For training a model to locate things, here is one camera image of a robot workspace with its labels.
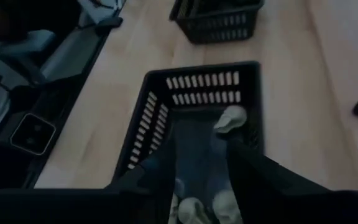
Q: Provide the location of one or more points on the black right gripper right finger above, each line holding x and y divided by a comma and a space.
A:
250, 180

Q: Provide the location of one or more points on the beige plastic skull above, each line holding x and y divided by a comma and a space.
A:
193, 211
227, 207
230, 119

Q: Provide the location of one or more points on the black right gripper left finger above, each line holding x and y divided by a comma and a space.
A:
160, 186

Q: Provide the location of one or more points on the black slotted plastic basket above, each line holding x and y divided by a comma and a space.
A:
250, 87
216, 28

